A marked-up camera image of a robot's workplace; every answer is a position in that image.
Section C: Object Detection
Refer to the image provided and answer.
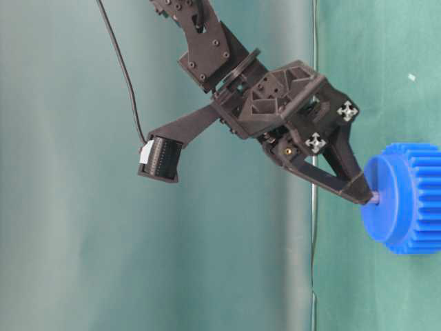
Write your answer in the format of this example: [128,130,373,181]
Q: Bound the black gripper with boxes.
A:
[214,59,371,205]

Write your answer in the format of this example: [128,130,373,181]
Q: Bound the small metal shaft pin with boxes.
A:
[368,191,380,205]

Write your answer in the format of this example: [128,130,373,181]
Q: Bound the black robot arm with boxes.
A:
[139,1,373,205]

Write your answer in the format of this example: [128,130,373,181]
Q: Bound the blue plastic spur gear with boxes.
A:
[360,143,440,254]

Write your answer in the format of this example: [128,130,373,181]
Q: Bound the green cloth backdrop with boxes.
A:
[1,1,311,330]

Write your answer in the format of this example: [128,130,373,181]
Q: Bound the thin silver wire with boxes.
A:
[309,0,318,331]

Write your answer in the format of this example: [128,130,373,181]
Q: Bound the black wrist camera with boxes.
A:
[138,104,219,183]

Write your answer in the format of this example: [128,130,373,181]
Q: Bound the black camera cable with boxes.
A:
[95,0,147,144]

